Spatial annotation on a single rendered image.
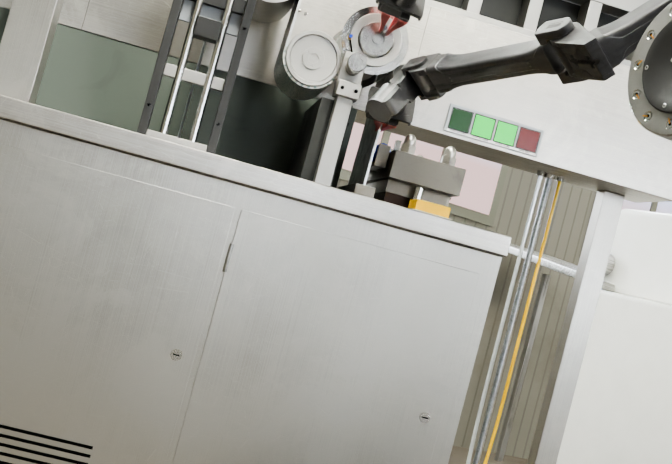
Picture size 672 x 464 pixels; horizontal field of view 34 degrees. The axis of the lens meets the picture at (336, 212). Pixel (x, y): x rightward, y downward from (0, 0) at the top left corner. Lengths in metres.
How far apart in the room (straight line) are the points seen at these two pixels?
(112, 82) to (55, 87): 0.13
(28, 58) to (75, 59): 0.28
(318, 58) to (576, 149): 0.79
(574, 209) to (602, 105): 3.26
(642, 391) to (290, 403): 2.49
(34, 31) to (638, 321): 2.81
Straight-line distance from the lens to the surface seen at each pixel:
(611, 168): 2.90
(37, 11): 2.48
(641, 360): 4.47
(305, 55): 2.40
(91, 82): 2.72
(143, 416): 2.12
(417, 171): 2.38
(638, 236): 4.78
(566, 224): 6.11
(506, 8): 2.94
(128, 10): 2.73
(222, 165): 2.07
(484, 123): 2.79
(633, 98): 1.55
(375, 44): 2.41
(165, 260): 2.09
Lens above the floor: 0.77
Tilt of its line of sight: 2 degrees up
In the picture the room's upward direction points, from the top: 15 degrees clockwise
